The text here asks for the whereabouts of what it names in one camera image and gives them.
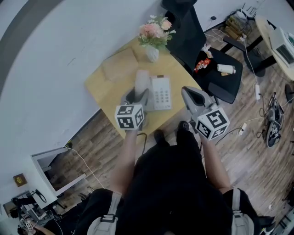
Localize person's black clothing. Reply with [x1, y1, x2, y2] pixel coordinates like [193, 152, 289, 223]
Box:
[74, 128, 261, 235]

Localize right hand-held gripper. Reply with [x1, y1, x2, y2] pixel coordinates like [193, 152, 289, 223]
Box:
[181, 86, 230, 141]

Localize white telephone base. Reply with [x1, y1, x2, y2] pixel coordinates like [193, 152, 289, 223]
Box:
[147, 75, 172, 112]

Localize cardboard boxes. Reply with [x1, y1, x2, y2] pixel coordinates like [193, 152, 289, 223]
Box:
[224, 14, 246, 40]

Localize white bottle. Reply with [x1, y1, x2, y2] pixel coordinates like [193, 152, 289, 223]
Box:
[217, 64, 237, 74]

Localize white power adapter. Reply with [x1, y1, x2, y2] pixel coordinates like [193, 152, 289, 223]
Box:
[237, 123, 248, 136]

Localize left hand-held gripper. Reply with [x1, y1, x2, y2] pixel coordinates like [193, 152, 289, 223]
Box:
[114, 88, 150, 131]

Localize black device with cables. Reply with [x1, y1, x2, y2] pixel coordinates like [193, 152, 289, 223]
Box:
[266, 91, 285, 148]

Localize white shelf frame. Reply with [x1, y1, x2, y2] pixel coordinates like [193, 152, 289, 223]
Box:
[31, 146, 87, 197]

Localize white telephone handset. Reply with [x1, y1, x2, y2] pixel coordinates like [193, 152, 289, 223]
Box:
[134, 69, 152, 97]

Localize pink flower bouquet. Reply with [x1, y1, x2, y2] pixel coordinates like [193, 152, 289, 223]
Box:
[137, 14, 176, 50]

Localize round table with black legs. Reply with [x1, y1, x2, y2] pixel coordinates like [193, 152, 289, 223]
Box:
[243, 15, 294, 81]

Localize red snack packet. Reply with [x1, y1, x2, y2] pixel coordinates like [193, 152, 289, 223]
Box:
[194, 57, 211, 73]

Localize black office chair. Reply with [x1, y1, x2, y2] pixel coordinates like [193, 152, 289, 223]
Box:
[160, 0, 246, 104]

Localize white toaster oven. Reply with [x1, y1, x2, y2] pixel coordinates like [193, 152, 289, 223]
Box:
[268, 27, 294, 69]

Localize person's black left shoe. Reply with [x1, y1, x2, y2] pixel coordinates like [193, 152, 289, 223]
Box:
[153, 129, 166, 145]

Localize person's right forearm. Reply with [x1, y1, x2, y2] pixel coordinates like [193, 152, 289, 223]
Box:
[199, 135, 232, 195]

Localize white router with black antennas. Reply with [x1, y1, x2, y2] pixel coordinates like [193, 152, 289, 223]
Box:
[236, 2, 257, 20]

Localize grey shoulder strap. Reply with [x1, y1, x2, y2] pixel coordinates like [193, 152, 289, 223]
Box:
[86, 191, 123, 235]
[231, 187, 255, 235]

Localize person's black right shoe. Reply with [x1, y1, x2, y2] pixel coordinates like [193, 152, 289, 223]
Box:
[177, 121, 190, 132]

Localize white ribbed vase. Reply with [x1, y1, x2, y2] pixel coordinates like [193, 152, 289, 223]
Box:
[145, 45, 160, 63]

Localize person's left forearm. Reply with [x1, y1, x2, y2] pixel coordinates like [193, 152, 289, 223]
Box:
[110, 129, 138, 196]

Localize person's black shoe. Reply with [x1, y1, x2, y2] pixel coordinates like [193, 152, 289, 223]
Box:
[153, 129, 166, 145]
[177, 121, 190, 132]

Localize black cable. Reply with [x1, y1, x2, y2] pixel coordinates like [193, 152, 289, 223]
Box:
[137, 132, 147, 155]

